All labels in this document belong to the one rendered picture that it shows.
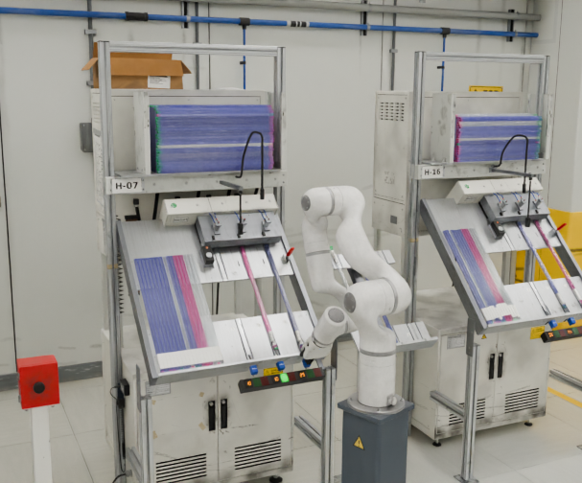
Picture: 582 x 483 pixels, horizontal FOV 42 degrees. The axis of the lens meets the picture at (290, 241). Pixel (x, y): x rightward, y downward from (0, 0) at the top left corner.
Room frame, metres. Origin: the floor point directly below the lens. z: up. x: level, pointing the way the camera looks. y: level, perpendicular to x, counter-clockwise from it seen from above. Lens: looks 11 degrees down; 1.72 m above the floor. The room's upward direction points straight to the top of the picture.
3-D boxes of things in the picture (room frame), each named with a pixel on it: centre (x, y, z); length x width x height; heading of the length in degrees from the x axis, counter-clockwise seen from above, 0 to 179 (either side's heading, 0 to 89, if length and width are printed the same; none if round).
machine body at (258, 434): (3.27, 0.43, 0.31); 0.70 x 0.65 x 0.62; 115
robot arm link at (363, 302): (2.37, -0.26, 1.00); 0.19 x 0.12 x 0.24; 122
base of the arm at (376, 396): (2.39, -0.29, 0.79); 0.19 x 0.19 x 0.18
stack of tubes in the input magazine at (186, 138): (3.19, 0.33, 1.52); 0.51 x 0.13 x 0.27; 115
